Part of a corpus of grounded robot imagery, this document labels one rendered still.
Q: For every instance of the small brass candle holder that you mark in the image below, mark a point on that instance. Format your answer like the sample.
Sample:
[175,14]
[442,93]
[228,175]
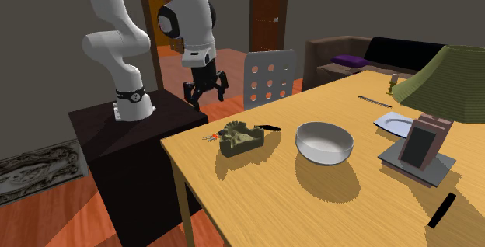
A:
[393,81]

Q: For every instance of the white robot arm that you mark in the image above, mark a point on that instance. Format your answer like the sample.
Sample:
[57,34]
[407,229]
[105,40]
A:
[127,83]

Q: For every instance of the brown sofa with purple cushion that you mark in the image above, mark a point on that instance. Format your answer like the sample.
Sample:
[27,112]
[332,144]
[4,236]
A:
[322,55]

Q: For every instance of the grey carved relief panel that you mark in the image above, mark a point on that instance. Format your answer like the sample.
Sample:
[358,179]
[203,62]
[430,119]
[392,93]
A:
[38,170]

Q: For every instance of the black flat bar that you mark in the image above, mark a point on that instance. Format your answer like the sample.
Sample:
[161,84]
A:
[442,210]

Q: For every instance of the olive green shade table lamp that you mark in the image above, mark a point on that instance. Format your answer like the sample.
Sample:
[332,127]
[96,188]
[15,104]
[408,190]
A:
[447,83]

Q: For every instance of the light wooden table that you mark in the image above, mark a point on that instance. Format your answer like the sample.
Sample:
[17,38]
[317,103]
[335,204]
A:
[265,208]

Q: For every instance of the black pen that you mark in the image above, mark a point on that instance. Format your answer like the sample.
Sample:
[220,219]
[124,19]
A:
[269,127]

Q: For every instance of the small orange grey keys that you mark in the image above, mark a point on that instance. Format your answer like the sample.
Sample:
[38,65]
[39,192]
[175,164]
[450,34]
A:
[211,137]

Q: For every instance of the brown wooden door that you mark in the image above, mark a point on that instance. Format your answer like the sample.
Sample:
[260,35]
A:
[265,11]

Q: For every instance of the olive green carved ashtray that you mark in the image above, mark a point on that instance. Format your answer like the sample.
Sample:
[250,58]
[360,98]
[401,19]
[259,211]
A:
[240,140]

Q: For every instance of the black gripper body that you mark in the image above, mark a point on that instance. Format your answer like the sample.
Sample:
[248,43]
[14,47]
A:
[204,76]

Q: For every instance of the white bowl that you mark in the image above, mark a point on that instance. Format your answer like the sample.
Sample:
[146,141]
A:
[324,144]

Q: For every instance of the white chair with round holes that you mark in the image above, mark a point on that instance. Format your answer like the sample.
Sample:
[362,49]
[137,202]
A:
[278,79]

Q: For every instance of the orange open door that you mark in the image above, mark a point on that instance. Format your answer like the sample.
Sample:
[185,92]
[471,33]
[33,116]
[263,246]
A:
[153,15]

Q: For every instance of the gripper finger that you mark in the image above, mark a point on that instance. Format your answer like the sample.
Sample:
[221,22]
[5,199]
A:
[191,93]
[223,84]

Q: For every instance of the dark serrated knife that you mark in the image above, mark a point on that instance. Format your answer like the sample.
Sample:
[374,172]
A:
[374,101]

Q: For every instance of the white plate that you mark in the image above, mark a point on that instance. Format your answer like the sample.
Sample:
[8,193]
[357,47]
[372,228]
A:
[394,123]

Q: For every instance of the dark robot stand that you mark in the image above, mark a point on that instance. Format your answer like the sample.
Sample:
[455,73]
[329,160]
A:
[140,163]

